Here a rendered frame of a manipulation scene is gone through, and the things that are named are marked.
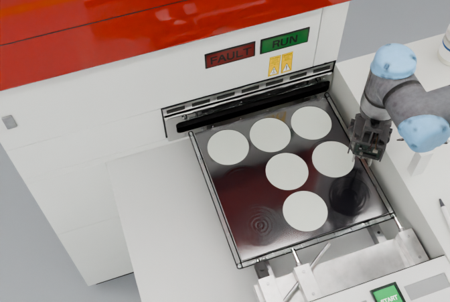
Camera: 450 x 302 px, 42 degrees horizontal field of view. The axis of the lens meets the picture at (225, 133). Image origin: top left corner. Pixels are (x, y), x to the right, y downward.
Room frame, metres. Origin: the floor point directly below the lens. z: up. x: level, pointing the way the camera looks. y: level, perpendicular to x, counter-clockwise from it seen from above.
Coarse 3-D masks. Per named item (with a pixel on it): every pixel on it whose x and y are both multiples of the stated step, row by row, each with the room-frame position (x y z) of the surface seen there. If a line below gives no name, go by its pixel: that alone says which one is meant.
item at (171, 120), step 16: (304, 80) 0.92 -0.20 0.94; (320, 80) 0.93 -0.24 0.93; (240, 96) 0.87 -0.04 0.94; (256, 96) 0.88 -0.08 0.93; (304, 96) 0.92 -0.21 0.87; (320, 96) 0.93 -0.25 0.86; (176, 112) 0.83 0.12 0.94; (192, 112) 0.83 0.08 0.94; (208, 112) 0.84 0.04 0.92; (240, 112) 0.87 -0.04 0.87; (256, 112) 0.88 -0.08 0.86; (176, 128) 0.83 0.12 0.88; (192, 128) 0.83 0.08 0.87; (208, 128) 0.84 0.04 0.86
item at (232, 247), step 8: (192, 136) 0.78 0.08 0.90; (192, 144) 0.76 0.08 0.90; (200, 152) 0.74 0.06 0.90; (200, 160) 0.72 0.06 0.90; (200, 168) 0.70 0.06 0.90; (208, 176) 0.67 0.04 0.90; (208, 184) 0.65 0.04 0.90; (216, 200) 0.61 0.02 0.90; (216, 208) 0.59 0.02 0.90; (224, 216) 0.57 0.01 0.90; (224, 224) 0.55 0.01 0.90; (224, 232) 0.53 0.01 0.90; (232, 240) 0.51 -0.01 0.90; (232, 248) 0.49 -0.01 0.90; (232, 256) 0.48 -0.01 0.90
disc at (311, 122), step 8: (296, 112) 0.85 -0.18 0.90; (304, 112) 0.85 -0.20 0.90; (312, 112) 0.85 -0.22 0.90; (320, 112) 0.85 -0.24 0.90; (296, 120) 0.83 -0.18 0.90; (304, 120) 0.83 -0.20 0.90; (312, 120) 0.83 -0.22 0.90; (320, 120) 0.82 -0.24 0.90; (328, 120) 0.82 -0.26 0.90; (296, 128) 0.80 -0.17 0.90; (304, 128) 0.80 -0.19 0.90; (312, 128) 0.80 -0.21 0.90; (320, 128) 0.80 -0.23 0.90; (328, 128) 0.80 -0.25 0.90; (304, 136) 0.78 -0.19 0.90; (312, 136) 0.78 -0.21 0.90; (320, 136) 0.78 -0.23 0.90
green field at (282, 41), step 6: (306, 30) 0.92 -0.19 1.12; (282, 36) 0.90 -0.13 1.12; (288, 36) 0.91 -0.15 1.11; (294, 36) 0.91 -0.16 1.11; (300, 36) 0.92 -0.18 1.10; (306, 36) 0.92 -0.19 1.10; (264, 42) 0.89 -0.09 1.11; (270, 42) 0.89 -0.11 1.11; (276, 42) 0.90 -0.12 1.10; (282, 42) 0.90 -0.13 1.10; (288, 42) 0.91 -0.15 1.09; (294, 42) 0.91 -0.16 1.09; (300, 42) 0.92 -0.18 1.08; (264, 48) 0.89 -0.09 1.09; (270, 48) 0.89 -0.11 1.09; (276, 48) 0.90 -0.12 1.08
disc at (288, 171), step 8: (272, 160) 0.71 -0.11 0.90; (280, 160) 0.71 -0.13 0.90; (288, 160) 0.71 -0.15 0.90; (296, 160) 0.71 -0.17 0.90; (272, 168) 0.69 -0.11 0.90; (280, 168) 0.69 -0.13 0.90; (288, 168) 0.69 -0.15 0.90; (296, 168) 0.69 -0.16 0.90; (304, 168) 0.69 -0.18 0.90; (272, 176) 0.67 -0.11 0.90; (280, 176) 0.67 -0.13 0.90; (288, 176) 0.67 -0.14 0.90; (296, 176) 0.67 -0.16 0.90; (304, 176) 0.67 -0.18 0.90; (280, 184) 0.65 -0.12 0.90; (288, 184) 0.65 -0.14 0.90; (296, 184) 0.65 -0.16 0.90
